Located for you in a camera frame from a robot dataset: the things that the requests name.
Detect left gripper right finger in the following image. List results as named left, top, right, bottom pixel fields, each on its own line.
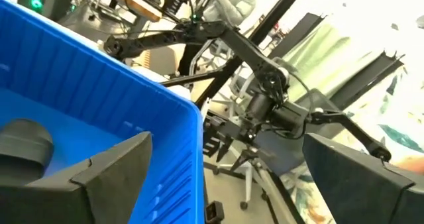
left=302, top=133, right=424, bottom=224

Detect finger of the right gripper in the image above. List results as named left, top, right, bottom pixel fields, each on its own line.
left=231, top=147, right=261, bottom=172
left=215, top=136, right=235, bottom=163

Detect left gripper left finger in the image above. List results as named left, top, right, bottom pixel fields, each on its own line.
left=0, top=131, right=154, bottom=224

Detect black slide banded strap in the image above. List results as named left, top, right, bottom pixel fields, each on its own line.
left=0, top=117, right=55, bottom=187

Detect blue plastic bin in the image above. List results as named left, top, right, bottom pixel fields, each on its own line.
left=0, top=0, right=205, bottom=224

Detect black plug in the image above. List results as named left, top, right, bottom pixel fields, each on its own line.
left=205, top=200, right=226, bottom=224

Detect dark grey stand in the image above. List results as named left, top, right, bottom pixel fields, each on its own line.
left=331, top=50, right=405, bottom=111

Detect person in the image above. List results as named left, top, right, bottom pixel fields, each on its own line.
left=178, top=0, right=261, bottom=76

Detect wooden table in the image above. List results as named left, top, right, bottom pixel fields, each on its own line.
left=105, top=0, right=163, bottom=23

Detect black computer green lights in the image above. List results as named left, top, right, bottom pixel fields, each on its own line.
left=17, top=0, right=79, bottom=22

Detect black aluminium frame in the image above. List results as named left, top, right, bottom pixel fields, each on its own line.
left=160, top=0, right=392, bottom=164

